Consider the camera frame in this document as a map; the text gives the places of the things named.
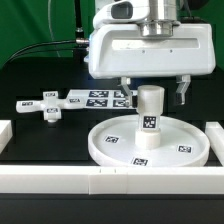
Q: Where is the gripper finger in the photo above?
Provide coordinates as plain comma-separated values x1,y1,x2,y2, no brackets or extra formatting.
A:
120,77,132,107
176,75,191,105

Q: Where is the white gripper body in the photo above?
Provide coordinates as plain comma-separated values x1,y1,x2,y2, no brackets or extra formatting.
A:
88,24,214,79

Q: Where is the white round table top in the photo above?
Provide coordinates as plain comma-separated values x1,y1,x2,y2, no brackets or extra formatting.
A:
88,115,210,168

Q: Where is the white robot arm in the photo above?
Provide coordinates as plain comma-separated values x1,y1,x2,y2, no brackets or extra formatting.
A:
88,0,216,105

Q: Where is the black vertical pole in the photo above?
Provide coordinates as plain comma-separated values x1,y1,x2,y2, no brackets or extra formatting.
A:
74,0,84,62

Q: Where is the white marker plate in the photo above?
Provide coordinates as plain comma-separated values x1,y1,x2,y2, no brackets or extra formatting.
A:
63,90,132,109

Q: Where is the white right fence block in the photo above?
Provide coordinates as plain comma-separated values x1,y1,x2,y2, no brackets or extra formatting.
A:
205,122,224,167

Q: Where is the white fence block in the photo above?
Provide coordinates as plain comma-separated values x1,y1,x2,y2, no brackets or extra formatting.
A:
205,122,224,167
0,120,13,154

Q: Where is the white cross-shaped table base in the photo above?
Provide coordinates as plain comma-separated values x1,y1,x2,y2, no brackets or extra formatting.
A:
16,91,85,123

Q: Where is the white left fence block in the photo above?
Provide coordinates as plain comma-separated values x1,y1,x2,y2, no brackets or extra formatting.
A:
0,120,13,154

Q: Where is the white front fence bar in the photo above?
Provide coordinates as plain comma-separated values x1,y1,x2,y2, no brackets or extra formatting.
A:
0,165,224,195

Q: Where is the black cable upper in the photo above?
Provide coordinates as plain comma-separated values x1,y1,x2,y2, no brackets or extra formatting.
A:
6,39,90,64

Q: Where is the black cable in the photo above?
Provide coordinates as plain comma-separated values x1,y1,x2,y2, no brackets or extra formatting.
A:
6,39,90,64
13,47,89,59

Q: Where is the black cable lower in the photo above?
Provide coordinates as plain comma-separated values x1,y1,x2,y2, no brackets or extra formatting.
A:
13,47,89,59

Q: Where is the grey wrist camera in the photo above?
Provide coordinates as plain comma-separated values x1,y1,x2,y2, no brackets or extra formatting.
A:
93,0,150,29

